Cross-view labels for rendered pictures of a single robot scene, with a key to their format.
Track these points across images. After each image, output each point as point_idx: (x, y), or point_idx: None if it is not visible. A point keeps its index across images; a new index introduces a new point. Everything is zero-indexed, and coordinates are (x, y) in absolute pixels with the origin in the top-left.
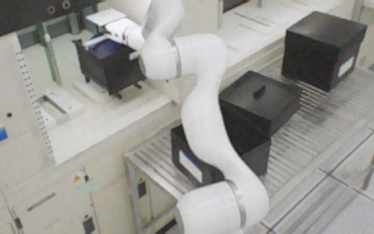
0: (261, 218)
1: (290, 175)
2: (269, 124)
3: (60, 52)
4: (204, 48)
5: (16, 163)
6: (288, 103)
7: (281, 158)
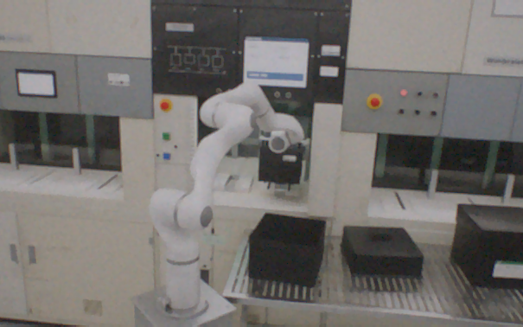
0: (188, 222)
1: (326, 299)
2: (354, 259)
3: None
4: (232, 110)
5: (169, 182)
6: (392, 255)
7: (340, 289)
